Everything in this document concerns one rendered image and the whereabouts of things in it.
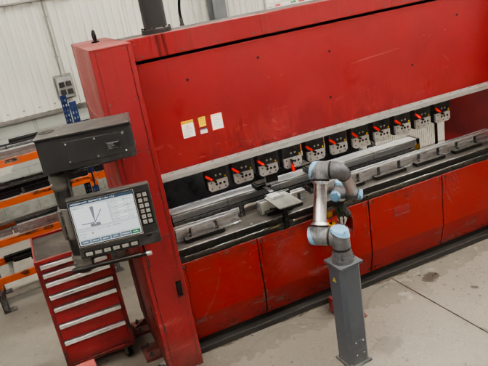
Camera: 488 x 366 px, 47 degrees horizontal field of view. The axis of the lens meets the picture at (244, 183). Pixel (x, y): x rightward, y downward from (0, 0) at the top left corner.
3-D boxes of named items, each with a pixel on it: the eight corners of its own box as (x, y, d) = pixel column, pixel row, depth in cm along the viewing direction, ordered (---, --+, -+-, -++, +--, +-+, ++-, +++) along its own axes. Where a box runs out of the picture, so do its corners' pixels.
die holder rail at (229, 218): (177, 242, 394) (174, 231, 391) (175, 240, 400) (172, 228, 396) (241, 221, 410) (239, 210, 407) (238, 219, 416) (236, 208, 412)
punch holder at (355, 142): (353, 149, 431) (351, 128, 425) (347, 147, 438) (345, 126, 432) (369, 144, 435) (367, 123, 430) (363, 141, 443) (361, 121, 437)
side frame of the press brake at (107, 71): (171, 376, 396) (88, 51, 315) (143, 319, 471) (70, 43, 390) (204, 363, 404) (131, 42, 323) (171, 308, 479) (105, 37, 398)
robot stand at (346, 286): (372, 359, 378) (363, 260, 351) (351, 371, 371) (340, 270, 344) (356, 346, 394) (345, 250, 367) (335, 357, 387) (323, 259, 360)
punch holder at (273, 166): (261, 177, 405) (257, 155, 399) (255, 174, 412) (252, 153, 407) (279, 171, 410) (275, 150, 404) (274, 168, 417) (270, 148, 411)
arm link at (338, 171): (348, 157, 347) (364, 188, 388) (330, 157, 352) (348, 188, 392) (346, 173, 343) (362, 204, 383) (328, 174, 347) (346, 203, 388)
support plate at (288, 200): (279, 210, 391) (279, 208, 391) (263, 199, 414) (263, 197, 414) (302, 202, 397) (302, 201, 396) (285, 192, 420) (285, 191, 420)
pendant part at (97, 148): (74, 283, 314) (30, 141, 284) (77, 263, 337) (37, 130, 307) (163, 262, 321) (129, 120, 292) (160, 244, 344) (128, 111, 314)
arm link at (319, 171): (328, 247, 347) (330, 159, 349) (305, 245, 353) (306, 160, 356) (333, 245, 357) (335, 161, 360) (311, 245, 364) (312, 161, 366)
